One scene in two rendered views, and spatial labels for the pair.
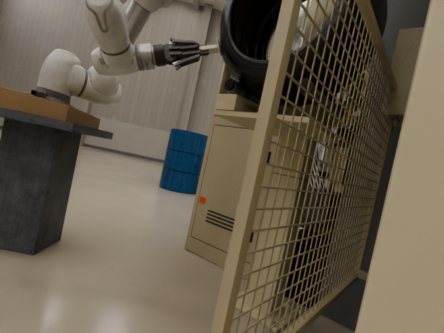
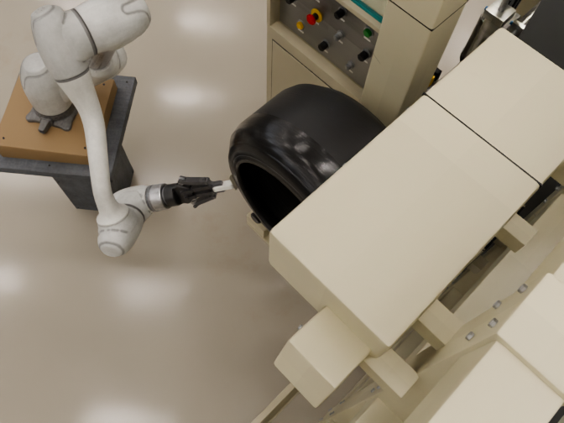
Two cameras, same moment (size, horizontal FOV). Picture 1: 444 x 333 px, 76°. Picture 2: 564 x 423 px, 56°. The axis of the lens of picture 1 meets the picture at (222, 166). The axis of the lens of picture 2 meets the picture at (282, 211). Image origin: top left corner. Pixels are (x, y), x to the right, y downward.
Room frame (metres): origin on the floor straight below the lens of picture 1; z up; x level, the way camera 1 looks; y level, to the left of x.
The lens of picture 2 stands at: (0.33, -0.11, 2.54)
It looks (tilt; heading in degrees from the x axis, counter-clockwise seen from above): 66 degrees down; 5
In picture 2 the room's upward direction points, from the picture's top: 4 degrees clockwise
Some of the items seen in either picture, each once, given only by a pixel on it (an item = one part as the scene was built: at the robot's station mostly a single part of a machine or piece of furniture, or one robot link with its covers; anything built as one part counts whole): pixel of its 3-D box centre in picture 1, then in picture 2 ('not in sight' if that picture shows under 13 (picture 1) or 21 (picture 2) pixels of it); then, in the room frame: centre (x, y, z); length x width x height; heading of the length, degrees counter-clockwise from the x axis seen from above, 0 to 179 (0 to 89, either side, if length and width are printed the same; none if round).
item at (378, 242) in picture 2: not in sight; (439, 183); (0.81, -0.35, 1.71); 0.61 x 0.25 x 0.15; 143
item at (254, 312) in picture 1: (263, 305); not in sight; (1.30, -0.32, 0.01); 0.27 x 0.27 x 0.02; 53
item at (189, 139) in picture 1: (189, 161); not in sight; (5.01, 0.58, 0.48); 1.31 x 0.81 x 0.97; 7
